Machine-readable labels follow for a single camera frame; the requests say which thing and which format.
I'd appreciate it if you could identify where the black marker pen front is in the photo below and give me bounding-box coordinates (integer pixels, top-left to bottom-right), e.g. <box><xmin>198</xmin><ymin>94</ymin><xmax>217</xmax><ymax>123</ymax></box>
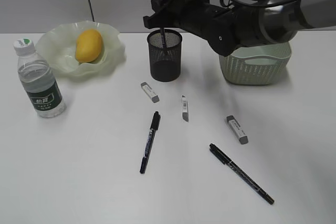
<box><xmin>209</xmin><ymin>143</ymin><xmax>275</xmax><ymax>205</ymax></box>

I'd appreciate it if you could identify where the white grey eraser left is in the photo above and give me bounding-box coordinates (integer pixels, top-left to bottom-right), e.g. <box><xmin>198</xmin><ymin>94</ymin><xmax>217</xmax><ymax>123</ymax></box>
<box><xmin>141</xmin><ymin>82</ymin><xmax>160</xmax><ymax>103</ymax></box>

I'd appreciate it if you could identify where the yellow mango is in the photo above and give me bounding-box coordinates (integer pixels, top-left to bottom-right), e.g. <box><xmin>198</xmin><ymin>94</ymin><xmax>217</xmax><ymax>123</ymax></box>
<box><xmin>75</xmin><ymin>29</ymin><xmax>102</xmax><ymax>63</ymax></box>

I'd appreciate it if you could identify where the white grey eraser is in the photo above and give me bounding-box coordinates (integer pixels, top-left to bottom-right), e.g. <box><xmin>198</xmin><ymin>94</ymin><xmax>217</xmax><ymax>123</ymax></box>
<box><xmin>182</xmin><ymin>95</ymin><xmax>189</xmax><ymax>122</ymax></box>
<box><xmin>141</xmin><ymin>82</ymin><xmax>160</xmax><ymax>103</ymax></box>
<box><xmin>226</xmin><ymin>115</ymin><xmax>248</xmax><ymax>145</ymax></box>

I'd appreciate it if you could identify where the clear water bottle green label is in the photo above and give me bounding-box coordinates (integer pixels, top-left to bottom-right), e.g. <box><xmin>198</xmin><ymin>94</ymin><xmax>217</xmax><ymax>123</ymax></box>
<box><xmin>13</xmin><ymin>38</ymin><xmax>66</xmax><ymax>118</ymax></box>

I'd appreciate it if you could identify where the white grey eraser right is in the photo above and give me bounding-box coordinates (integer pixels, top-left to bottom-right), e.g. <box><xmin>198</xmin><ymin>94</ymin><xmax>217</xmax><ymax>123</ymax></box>
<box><xmin>226</xmin><ymin>115</ymin><xmax>248</xmax><ymax>145</ymax></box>

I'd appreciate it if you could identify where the black marker pen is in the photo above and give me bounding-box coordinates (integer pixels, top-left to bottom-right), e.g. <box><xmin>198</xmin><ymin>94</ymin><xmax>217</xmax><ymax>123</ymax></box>
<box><xmin>209</xmin><ymin>143</ymin><xmax>275</xmax><ymax>205</ymax></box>
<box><xmin>140</xmin><ymin>111</ymin><xmax>161</xmax><ymax>174</ymax></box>
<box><xmin>160</xmin><ymin>27</ymin><xmax>167</xmax><ymax>55</ymax></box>

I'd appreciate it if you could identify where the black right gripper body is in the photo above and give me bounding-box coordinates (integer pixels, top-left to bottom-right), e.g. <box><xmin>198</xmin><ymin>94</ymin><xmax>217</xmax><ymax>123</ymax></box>
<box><xmin>167</xmin><ymin>0</ymin><xmax>256</xmax><ymax>56</ymax></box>

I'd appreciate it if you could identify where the white grey eraser middle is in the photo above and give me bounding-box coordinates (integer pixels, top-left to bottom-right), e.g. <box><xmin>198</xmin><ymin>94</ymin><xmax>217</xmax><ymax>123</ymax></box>
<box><xmin>182</xmin><ymin>95</ymin><xmax>189</xmax><ymax>122</ymax></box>

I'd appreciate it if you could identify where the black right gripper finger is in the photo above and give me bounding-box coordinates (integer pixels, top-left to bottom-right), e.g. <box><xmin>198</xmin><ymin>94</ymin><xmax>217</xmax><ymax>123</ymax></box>
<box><xmin>143</xmin><ymin>0</ymin><xmax>181</xmax><ymax>29</ymax></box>

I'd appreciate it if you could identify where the black mesh pen holder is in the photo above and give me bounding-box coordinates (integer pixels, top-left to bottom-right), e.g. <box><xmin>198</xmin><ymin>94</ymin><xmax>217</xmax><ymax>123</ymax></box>
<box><xmin>147</xmin><ymin>29</ymin><xmax>182</xmax><ymax>82</ymax></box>

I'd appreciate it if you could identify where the light green woven basket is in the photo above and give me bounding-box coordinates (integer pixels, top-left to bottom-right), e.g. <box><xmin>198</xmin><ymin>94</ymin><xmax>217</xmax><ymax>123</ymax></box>
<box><xmin>219</xmin><ymin>42</ymin><xmax>292</xmax><ymax>86</ymax></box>

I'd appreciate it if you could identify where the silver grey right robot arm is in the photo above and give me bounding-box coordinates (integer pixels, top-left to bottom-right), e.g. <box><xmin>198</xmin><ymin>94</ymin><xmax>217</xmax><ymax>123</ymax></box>
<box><xmin>143</xmin><ymin>0</ymin><xmax>335</xmax><ymax>56</ymax></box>

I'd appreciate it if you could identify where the frosted green wavy plate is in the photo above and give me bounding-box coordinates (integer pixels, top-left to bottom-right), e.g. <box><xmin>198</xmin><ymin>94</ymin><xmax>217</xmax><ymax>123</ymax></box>
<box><xmin>35</xmin><ymin>20</ymin><xmax>126</xmax><ymax>80</ymax></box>

